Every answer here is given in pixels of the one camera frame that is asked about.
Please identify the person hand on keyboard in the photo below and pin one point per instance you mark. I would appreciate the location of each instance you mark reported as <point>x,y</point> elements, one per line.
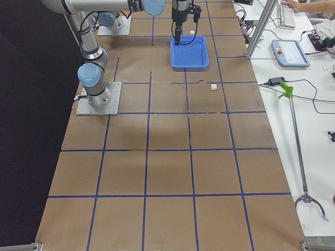
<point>291,4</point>

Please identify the white keyboard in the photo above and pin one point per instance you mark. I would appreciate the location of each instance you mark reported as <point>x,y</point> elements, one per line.
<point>287,17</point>

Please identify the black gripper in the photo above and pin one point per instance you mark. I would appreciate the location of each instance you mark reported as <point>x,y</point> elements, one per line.
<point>179,15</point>

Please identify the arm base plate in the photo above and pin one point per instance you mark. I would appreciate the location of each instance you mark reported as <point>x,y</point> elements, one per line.
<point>115,27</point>
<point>106,103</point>

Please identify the blue plastic tray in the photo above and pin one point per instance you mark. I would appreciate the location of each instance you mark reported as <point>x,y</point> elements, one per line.
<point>193,57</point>

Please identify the black power adapter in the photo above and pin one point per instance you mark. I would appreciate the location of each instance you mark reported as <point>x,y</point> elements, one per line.
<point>275,81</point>

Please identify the aluminium frame post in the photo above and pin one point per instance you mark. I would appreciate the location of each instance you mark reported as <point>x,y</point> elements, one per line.
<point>266,14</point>

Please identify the teach pendant tablet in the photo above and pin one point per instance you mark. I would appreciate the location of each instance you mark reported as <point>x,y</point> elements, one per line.
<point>289,53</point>

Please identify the brown paper table cover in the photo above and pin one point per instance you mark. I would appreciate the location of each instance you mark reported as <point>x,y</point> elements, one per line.
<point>181,167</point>

